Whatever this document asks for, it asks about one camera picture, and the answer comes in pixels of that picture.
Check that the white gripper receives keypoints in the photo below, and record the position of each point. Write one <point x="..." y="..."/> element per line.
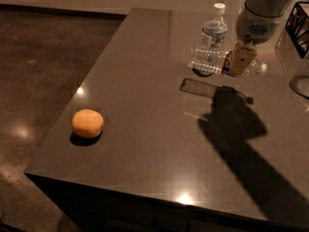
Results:
<point x="257" y="28"/>

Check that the clear plastic water bottle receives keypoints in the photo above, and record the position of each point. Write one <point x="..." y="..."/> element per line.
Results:
<point x="237" y="62"/>

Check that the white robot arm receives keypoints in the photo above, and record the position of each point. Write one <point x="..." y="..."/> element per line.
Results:
<point x="260" y="3"/>

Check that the blue labelled plastic bottle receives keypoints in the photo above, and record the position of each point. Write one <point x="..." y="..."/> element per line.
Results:
<point x="212" y="39"/>

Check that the round dish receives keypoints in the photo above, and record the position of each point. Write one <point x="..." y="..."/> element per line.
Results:
<point x="300" y="85"/>

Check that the orange fruit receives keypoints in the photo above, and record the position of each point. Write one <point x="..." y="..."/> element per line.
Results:
<point x="87" y="123"/>

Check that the black wire basket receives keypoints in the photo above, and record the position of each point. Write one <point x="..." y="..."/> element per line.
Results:
<point x="297" y="27"/>

